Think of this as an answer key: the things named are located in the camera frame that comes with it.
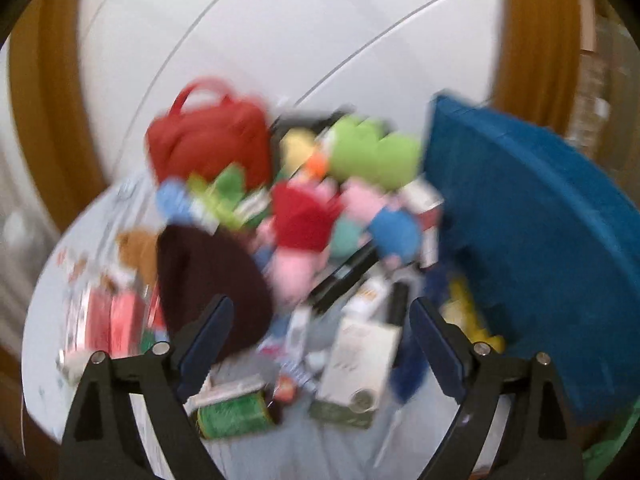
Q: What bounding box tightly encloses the dark maroon cloth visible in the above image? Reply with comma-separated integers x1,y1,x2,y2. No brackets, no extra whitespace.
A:
156,224,275,363

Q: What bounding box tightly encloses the green cloth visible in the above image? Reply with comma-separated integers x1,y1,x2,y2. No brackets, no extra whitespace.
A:
582,400,640,480

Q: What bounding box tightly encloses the black wrapped item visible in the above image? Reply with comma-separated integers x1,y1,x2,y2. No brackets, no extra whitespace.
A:
270,107,351,141

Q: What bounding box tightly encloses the white box green base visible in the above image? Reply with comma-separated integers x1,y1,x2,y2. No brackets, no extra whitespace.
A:
309,317,401,431

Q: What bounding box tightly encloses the wooden door frame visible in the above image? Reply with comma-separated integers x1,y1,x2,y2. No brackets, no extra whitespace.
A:
495,0,586,136

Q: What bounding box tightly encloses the red packet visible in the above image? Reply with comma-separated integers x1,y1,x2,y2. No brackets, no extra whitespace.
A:
82,290,146,356

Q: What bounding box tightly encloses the green can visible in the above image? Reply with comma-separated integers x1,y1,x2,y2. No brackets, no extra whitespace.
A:
197,392,281,441

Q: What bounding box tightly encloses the pink pig plush toy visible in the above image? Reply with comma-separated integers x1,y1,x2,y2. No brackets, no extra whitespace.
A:
342,180,423,266

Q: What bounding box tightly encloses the green plush toy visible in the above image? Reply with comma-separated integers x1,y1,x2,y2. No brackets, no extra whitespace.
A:
325,116,423,191

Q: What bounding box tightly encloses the pink plush toy red dress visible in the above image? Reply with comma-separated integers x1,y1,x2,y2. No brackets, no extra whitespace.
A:
257,180,346,306

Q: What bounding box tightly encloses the blue plastic bin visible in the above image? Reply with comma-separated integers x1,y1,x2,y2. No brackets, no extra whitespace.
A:
422,91,640,426

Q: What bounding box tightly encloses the yellow plush toy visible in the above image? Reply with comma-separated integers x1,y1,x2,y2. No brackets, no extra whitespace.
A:
279,129,321,171

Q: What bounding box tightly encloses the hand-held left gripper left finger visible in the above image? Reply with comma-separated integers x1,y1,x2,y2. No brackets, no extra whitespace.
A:
60,294,236,480

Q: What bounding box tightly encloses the dark blue cloth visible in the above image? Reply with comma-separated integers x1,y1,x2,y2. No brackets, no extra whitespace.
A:
390,330,436,406

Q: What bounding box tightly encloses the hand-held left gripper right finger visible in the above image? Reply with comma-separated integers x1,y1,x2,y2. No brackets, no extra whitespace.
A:
409,297,586,480

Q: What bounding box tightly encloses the small white orange box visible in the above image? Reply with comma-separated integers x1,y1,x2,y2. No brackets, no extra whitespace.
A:
345,275,396,321

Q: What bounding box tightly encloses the wooden wall trim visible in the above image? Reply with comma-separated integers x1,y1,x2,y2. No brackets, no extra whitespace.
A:
7,0,108,231

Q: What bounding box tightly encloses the light blue toy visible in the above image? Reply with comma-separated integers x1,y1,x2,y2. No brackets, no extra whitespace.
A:
155,180,196,223

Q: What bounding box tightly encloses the green felt toy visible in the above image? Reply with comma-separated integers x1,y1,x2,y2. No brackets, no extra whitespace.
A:
187,165,251,226

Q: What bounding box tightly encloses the yellow item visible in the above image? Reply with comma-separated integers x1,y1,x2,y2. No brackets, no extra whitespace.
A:
442,280,506,353

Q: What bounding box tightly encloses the red handbag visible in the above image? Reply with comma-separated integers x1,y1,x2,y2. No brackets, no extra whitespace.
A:
146,77,273,193

